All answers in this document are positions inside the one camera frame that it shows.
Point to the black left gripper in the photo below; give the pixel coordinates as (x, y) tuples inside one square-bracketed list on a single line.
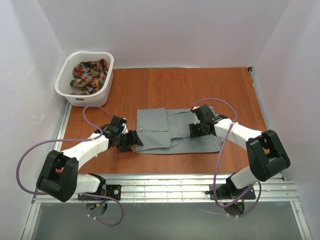
[(127, 141)]

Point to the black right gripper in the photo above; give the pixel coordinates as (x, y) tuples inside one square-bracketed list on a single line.
[(198, 128)]

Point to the grey long sleeve shirt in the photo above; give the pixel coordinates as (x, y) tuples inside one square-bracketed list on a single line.
[(166, 132)]

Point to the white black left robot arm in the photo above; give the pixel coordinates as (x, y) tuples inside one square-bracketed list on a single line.
[(59, 176)]

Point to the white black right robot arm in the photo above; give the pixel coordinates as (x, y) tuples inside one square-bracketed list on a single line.
[(266, 154)]

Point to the plaid long sleeve shirt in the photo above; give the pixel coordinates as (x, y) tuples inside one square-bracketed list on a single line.
[(89, 77)]

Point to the white plastic laundry basket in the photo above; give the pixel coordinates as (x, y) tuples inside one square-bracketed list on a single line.
[(62, 82)]

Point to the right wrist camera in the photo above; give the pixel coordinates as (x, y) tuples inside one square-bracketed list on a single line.
[(193, 110)]

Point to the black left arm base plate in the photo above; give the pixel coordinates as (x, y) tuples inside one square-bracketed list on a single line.
[(111, 190)]

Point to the aluminium rail frame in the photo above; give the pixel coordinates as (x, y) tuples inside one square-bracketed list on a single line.
[(171, 207)]

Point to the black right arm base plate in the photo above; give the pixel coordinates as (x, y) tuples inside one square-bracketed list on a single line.
[(222, 193)]

